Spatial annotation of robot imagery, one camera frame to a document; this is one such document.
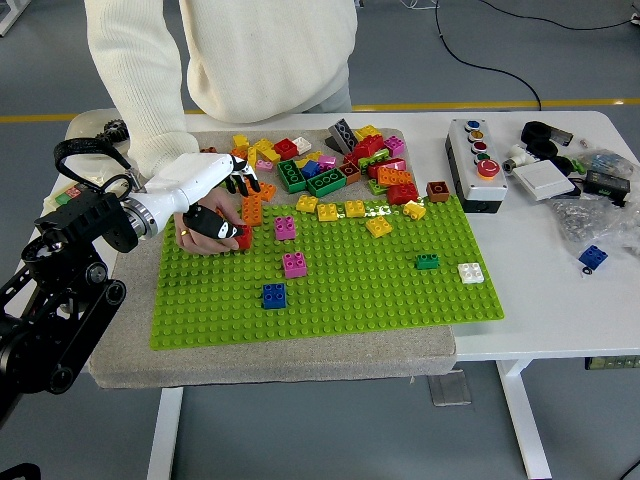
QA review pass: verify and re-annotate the grey long brick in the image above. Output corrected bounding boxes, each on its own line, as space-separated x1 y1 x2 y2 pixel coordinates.
324 118 360 154

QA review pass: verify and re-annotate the white furniture frame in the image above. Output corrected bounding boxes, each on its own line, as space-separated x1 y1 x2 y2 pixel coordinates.
0 0 24 37

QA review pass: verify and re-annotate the grey-brown mat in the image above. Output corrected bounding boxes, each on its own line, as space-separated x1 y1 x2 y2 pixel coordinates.
88 128 459 390

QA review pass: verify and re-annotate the upturned dark green brick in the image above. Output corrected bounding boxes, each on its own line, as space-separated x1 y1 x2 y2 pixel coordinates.
306 167 349 196
277 158 307 194

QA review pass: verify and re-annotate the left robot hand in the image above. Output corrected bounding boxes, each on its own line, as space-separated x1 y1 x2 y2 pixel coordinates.
143 151 262 241

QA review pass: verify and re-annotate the white red-green switch box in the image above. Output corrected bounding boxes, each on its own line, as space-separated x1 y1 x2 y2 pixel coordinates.
43 180 89 217

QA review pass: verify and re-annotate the clear bag with blue parts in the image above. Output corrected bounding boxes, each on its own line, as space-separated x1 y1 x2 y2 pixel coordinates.
574 147 640 181

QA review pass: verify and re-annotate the white table leg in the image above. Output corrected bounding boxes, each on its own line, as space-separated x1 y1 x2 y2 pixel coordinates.
496 358 554 480
146 385 185 480

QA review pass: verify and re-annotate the table height controller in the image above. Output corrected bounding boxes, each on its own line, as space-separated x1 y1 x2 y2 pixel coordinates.
584 354 640 371

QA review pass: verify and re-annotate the black floor cable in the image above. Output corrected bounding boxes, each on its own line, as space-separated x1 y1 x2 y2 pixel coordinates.
484 0 640 31
433 0 544 112

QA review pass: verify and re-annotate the person's right hand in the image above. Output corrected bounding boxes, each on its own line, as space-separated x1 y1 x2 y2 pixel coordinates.
174 188 249 255

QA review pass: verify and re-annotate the person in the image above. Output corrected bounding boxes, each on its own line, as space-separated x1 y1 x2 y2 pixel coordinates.
83 0 360 125

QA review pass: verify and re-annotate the white pipe fitting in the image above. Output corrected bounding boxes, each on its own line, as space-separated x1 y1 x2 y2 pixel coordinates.
502 143 539 174

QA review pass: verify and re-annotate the clear bag of screws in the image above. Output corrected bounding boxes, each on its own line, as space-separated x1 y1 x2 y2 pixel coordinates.
547 192 640 259

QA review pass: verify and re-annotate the white push-button control box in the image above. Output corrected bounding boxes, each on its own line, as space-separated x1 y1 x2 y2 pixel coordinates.
444 118 510 215

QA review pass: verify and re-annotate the black power adapter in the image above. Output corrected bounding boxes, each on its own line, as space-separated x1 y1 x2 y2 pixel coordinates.
582 169 632 201

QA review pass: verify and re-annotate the white plastic bowl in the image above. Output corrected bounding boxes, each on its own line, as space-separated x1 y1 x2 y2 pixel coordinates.
67 108 129 146

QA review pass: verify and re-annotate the white wall switch plate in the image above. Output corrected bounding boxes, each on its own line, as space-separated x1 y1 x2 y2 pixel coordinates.
512 158 577 203

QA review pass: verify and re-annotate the green studded baseplate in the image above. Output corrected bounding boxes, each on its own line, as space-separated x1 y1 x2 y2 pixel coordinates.
149 194 506 351

